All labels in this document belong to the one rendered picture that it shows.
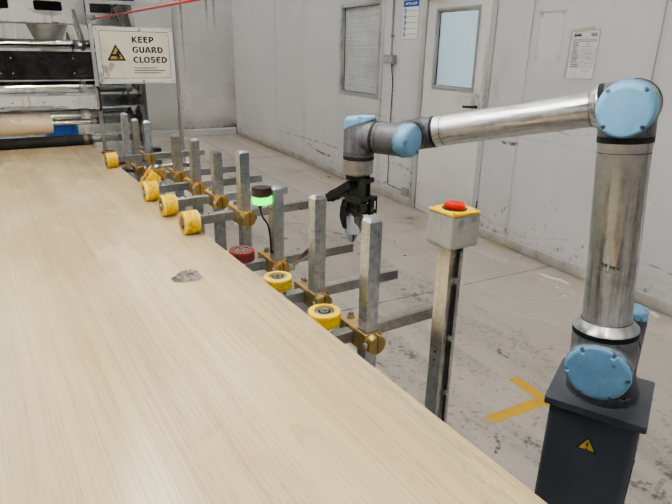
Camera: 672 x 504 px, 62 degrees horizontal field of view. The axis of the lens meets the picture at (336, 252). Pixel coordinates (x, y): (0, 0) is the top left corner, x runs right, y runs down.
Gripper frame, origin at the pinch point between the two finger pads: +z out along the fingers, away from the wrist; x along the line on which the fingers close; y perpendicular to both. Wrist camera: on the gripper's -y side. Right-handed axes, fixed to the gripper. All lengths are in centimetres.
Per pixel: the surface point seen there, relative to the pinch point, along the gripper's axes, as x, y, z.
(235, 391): -68, 39, 5
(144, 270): -54, -28, 5
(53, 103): -2, -249, -20
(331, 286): -13.0, 5.6, 11.0
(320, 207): -20.2, 8.3, -14.9
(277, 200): -15.6, -16.2, -10.9
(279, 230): -15.1, -16.1, -1.3
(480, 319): 154, -41, 96
